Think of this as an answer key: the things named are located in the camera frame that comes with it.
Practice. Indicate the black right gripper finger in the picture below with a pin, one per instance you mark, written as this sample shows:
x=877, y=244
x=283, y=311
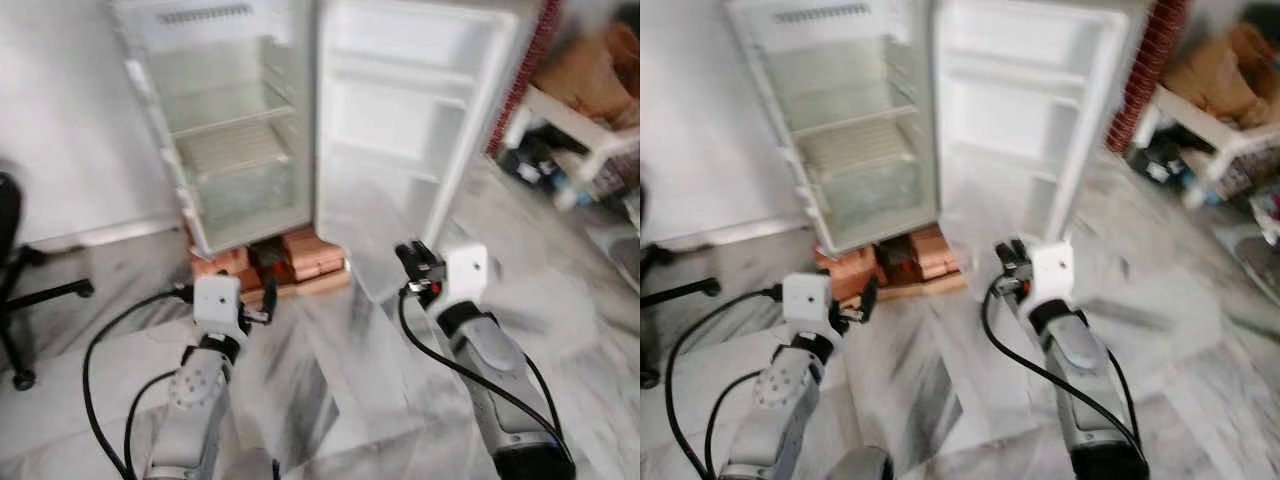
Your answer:
x=1003, y=250
x=422, y=250
x=405, y=252
x=1020, y=247

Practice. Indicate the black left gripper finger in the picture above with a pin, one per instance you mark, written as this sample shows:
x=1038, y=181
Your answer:
x=869, y=296
x=270, y=298

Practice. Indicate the silver fridge door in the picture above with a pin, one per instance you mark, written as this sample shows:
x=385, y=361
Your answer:
x=1010, y=130
x=400, y=130

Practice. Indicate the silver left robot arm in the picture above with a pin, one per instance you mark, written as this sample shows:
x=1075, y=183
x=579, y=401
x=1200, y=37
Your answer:
x=195, y=400
x=780, y=400

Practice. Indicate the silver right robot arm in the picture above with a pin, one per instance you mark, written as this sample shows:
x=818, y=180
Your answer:
x=500, y=380
x=1085, y=380

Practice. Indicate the glass fridge shelf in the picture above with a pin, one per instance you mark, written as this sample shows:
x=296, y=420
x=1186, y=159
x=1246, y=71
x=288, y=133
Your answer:
x=850, y=120
x=225, y=120

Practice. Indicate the silver small fridge body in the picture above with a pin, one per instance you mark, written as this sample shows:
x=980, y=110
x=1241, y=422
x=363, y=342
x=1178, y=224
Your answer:
x=765, y=60
x=150, y=60

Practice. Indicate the orange clay brick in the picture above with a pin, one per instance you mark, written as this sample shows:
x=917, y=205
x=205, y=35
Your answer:
x=312, y=255
x=932, y=255
x=845, y=265
x=220, y=265

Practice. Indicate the clear crisper drawer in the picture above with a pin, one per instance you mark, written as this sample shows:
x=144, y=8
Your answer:
x=870, y=200
x=250, y=200

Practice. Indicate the black box with label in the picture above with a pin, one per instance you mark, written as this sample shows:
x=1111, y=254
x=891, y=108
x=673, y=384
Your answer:
x=540, y=162
x=1160, y=160

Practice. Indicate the white plastic rack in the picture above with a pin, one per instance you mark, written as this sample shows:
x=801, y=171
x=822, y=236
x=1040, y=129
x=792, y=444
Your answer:
x=1220, y=135
x=580, y=135

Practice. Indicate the red white patterned panel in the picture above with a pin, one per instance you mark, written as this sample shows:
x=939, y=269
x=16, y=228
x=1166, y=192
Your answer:
x=525, y=70
x=1145, y=70

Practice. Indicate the brown paper bag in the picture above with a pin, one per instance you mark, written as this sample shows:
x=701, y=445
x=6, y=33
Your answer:
x=1225, y=75
x=595, y=75

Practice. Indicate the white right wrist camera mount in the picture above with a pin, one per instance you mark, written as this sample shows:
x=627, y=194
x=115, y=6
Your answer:
x=467, y=272
x=1053, y=268

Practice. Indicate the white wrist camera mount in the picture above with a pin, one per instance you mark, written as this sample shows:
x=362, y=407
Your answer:
x=808, y=303
x=467, y=272
x=217, y=303
x=1053, y=268

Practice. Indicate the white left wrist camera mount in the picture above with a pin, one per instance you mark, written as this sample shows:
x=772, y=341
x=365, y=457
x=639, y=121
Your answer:
x=217, y=303
x=808, y=303

